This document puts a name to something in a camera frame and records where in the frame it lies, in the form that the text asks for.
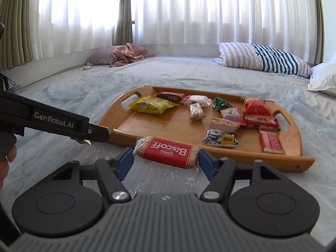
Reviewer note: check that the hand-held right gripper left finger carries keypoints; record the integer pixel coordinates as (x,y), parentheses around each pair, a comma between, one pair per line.
(123,162)

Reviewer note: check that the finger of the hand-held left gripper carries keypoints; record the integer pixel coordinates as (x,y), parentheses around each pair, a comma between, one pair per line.
(98,134)

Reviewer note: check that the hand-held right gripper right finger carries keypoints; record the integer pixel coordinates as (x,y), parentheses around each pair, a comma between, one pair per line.
(207,164)

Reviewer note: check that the black white cow-print packet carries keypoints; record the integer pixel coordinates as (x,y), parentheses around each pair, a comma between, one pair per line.
(218,137)

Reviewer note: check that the red label biscuit packet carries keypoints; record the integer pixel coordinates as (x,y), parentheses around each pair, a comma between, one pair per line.
(168,151)

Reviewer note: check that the cream beige snack packet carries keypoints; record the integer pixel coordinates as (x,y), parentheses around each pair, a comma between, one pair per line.
(196,112)

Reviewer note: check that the wooden tray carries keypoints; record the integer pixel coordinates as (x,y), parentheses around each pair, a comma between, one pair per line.
(168,126)

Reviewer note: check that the pink white snack packet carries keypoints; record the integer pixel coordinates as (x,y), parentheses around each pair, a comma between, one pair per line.
(232,114)

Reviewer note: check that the yellow snack packet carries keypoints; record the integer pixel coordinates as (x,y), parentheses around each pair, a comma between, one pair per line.
(152,105)

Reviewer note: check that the green snack packet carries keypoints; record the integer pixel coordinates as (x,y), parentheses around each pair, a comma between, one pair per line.
(219,103)

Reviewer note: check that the white round snack packet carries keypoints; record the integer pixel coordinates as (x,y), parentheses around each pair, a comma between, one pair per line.
(200,100)

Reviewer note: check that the red white patterned packet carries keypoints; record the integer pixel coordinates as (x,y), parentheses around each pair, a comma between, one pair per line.
(271,143)

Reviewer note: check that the small red snack packet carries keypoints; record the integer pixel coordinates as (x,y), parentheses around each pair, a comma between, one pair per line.
(256,107)

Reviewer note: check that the dark brown bar packet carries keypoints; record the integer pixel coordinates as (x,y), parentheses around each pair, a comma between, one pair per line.
(170,96)

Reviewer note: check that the person's left hand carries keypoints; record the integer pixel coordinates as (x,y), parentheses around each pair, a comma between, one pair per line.
(6,168)

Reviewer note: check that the small pale blue object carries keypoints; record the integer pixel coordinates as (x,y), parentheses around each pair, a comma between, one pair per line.
(15,89)

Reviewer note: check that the light blue snowflake bedspread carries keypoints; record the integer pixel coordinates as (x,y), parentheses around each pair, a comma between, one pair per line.
(65,84)

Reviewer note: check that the purple pillow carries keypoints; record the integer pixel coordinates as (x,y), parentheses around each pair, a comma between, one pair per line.
(101,56)

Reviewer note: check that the pink cloth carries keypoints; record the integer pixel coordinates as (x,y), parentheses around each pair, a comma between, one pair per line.
(128,52)

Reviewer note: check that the green curtain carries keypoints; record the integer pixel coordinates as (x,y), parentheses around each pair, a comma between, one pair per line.
(18,18)
(124,13)
(319,18)

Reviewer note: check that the white sheer curtain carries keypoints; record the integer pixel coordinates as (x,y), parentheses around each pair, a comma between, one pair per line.
(78,10)
(223,10)

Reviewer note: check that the striped pillow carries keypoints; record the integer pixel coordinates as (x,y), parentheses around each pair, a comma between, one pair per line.
(262,57)

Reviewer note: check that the white pillow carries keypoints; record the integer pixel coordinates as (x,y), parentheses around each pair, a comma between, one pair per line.
(325,80)

